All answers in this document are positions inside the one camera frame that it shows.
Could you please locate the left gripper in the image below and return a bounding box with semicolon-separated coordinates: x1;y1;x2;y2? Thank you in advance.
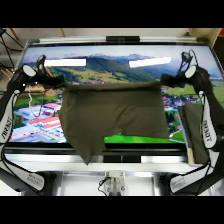
45;74;67;90

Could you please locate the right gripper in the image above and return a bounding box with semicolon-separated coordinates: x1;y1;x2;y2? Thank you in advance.
160;73;183;89

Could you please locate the olive brown shirt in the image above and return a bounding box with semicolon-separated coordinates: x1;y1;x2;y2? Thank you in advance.
57;81;171;166
179;102;210;165

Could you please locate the black tripod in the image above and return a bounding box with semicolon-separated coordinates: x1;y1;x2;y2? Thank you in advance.
0;28;25;69

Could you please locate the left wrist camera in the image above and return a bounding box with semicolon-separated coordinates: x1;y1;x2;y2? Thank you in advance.
35;54;48;75

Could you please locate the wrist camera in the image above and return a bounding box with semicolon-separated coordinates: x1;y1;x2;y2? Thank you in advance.
35;54;48;75
178;49;198;76

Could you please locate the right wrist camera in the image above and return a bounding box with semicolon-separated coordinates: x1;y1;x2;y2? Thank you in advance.
178;49;198;76

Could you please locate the black cable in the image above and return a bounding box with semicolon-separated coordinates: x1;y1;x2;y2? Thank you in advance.
97;177;112;197

